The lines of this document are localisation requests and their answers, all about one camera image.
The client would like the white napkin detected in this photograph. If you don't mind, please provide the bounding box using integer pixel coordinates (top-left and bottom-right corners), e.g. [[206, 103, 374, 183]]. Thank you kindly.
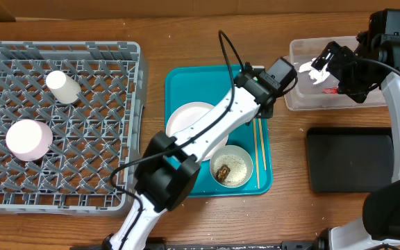
[[298, 61, 330, 85]]

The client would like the black plastic tray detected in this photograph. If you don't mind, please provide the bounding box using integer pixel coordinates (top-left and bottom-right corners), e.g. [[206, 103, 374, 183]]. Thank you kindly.
[[306, 127, 394, 192]]

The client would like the clear plastic bin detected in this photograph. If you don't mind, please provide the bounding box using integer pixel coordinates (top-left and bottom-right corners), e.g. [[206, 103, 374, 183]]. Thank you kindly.
[[285, 36, 386, 111]]

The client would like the brown food piece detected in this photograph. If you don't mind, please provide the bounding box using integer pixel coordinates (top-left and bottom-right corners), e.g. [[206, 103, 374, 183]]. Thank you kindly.
[[216, 165, 231, 183]]

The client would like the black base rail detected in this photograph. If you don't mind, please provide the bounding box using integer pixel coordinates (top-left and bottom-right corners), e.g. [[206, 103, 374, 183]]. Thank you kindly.
[[71, 237, 326, 250]]

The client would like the white round plate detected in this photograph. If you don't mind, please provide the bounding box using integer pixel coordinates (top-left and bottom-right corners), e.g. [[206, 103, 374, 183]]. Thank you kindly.
[[165, 102, 228, 161]]

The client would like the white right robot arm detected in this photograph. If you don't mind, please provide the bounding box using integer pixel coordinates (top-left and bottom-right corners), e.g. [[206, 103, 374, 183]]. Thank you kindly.
[[312, 8, 400, 249]]

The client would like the red snack wrapper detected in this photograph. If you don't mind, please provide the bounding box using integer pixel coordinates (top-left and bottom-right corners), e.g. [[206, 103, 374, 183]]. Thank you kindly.
[[322, 87, 338, 94]]

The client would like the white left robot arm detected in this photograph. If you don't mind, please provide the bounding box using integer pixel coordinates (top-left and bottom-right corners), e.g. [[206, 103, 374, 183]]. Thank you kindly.
[[101, 58, 297, 249]]

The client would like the pale green cup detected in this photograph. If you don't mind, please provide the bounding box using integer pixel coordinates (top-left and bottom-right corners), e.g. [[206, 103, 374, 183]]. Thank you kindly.
[[45, 70, 81, 104]]

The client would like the pink small bowl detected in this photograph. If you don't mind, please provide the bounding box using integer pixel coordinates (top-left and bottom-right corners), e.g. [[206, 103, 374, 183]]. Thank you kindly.
[[5, 119, 53, 162]]

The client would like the grey bowl with rice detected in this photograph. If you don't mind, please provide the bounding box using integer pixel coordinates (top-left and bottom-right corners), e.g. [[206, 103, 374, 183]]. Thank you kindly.
[[210, 145, 253, 188]]

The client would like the wooden chopstick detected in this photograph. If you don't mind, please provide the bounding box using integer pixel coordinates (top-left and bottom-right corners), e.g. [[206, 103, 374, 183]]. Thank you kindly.
[[258, 119, 267, 171], [252, 119, 260, 188]]

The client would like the grey plastic dish rack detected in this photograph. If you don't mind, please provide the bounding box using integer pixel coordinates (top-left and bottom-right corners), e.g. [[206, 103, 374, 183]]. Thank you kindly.
[[0, 41, 148, 216]]

